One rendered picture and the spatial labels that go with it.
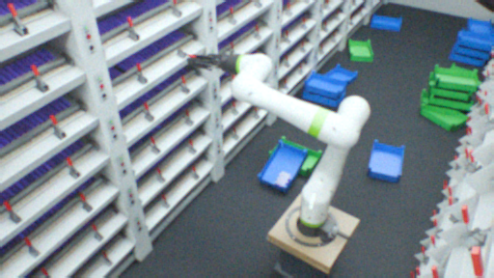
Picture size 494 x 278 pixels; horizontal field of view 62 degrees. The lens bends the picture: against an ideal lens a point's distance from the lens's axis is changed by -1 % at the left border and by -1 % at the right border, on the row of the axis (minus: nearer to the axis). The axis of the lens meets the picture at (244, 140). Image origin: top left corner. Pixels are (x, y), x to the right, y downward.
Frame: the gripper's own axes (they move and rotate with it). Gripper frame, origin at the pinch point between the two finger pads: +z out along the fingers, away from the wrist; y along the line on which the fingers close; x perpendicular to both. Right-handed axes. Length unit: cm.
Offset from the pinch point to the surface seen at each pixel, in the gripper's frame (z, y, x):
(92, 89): 4, -54, 12
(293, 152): -12, 58, -92
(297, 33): 16, 128, -38
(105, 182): 19, -56, -37
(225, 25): 9.3, 38.0, 1.5
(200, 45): 7.6, 13.4, 0.5
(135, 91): 6.6, -33.1, -0.2
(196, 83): 12.1, 9.1, -18.8
